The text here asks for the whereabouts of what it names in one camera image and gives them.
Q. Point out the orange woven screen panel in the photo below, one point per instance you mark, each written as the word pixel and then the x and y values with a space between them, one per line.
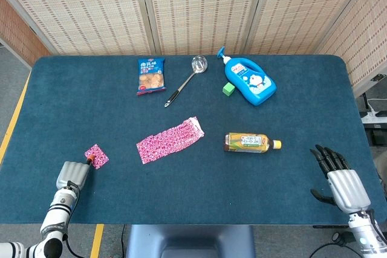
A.
pixel 18 40

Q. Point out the yellow floor tape line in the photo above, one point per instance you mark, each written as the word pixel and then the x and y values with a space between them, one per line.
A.
pixel 97 240

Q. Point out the blue grey robot torso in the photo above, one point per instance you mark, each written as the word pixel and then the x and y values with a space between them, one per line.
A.
pixel 190 241

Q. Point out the pink patterned snack strip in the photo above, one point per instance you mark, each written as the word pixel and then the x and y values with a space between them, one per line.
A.
pixel 175 140

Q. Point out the beige woven screen panel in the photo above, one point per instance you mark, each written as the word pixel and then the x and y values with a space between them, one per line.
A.
pixel 202 7
pixel 302 10
pixel 362 40
pixel 81 7

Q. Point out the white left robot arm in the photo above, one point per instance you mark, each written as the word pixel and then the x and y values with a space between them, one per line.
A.
pixel 54 221

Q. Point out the white power strip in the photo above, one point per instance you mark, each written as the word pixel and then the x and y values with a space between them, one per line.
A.
pixel 375 116

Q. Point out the yellow label tea bottle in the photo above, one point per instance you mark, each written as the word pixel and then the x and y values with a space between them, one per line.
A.
pixel 248 143

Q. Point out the green foam cube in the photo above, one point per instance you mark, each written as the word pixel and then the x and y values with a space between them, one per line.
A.
pixel 228 89

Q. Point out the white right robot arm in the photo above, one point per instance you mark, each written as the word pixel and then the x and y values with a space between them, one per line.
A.
pixel 367 234

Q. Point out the blue biscuit snack bag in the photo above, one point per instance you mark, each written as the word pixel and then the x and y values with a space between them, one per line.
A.
pixel 151 76

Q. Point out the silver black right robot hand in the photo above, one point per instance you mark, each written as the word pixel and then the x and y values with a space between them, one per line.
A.
pixel 346 185

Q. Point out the blue cartoon pump bottle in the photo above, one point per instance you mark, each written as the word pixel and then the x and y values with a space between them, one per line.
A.
pixel 251 82

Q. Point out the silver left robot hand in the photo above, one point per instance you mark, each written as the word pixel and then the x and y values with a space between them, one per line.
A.
pixel 72 175

